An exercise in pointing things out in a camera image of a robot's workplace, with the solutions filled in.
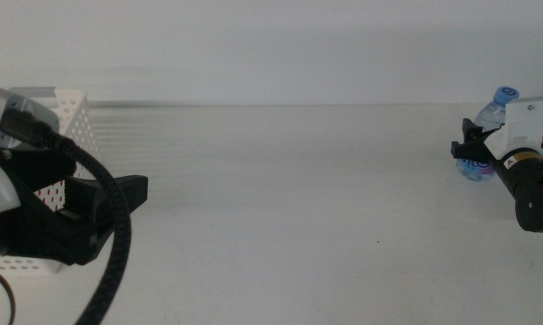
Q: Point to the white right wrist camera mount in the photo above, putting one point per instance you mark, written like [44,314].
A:
[524,122]

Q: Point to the white perforated plastic basket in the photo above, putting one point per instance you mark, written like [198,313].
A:
[75,97]

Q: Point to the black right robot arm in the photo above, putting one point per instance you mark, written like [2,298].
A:
[533,198]

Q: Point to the clear water bottle blue cap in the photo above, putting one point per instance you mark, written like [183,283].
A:
[506,95]

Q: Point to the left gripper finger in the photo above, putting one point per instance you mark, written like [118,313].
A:
[118,194]
[37,167]

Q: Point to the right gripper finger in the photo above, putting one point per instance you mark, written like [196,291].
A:
[467,152]
[472,131]

